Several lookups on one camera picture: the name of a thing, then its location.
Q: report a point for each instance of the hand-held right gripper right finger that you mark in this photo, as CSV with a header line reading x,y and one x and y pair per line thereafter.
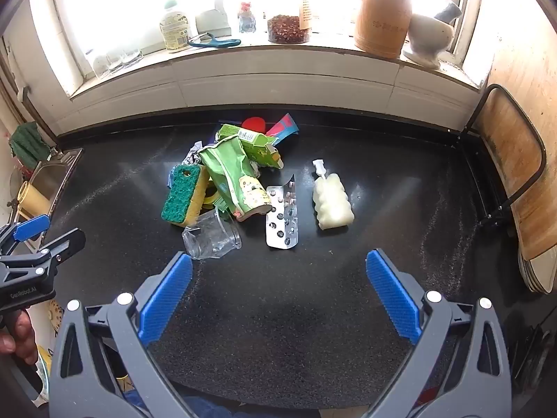
x,y
394,296

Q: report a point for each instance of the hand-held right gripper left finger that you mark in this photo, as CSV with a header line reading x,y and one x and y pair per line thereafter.
x,y
167,296

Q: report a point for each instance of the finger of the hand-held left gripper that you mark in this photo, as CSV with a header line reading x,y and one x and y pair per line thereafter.
x,y
61,244
30,227

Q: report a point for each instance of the white paper ball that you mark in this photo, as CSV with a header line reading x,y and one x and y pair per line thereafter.
x,y
193,154

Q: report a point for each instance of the green carton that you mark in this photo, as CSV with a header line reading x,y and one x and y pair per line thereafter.
x,y
256,143

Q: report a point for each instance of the person's left hand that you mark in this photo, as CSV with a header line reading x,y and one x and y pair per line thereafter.
x,y
19,335

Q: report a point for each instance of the yellow pot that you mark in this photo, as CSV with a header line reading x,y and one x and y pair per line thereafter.
x,y
32,198

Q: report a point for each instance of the steel sink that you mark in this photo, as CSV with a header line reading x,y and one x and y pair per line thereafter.
x,y
48,178

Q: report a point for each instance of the clear plastic cup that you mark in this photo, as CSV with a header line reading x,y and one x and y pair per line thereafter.
x,y
211,237

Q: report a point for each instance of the green cloth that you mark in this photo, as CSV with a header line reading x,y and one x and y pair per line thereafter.
x,y
28,143

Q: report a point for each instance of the green and yellow sponge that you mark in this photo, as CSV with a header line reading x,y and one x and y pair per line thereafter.
x,y
182,193

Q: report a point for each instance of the yellow tape roll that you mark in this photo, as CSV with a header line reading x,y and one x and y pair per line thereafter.
x,y
211,198

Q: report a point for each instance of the white pump bottle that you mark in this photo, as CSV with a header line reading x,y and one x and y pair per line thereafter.
x,y
330,202

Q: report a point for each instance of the silver blister pack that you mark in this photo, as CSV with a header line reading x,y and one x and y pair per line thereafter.
x,y
280,222

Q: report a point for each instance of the crumpled green bag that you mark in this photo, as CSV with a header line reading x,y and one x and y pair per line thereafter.
x,y
235,174

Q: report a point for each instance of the drinking glass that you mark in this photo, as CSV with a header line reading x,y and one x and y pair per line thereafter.
x,y
132,56
114,62

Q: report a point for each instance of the red round lid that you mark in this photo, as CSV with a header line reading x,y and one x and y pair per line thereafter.
x,y
254,124

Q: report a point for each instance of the red and blue packet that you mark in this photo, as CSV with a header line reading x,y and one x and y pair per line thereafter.
x,y
283,126

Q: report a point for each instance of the dish soap bottle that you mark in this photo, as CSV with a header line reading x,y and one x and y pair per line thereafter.
x,y
175,28

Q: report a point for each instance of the white stone mortar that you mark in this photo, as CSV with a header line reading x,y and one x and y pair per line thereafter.
x,y
424,39

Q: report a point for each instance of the white box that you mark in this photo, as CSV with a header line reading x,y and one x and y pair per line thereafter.
x,y
213,24

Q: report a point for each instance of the wooden utensil holder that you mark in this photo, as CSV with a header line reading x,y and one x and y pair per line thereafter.
x,y
380,21

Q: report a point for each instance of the small glass jar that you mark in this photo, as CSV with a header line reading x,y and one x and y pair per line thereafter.
x,y
246,21

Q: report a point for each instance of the jar of red beans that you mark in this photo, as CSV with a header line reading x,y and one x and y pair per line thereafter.
x,y
287,29

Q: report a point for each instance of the white stone pestle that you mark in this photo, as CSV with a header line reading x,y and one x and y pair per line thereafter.
x,y
451,10

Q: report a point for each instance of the small brown grater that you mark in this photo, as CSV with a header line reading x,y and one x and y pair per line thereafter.
x,y
306,13

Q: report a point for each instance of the wooden chair with black frame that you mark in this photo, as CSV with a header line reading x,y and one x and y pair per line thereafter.
x,y
513,161

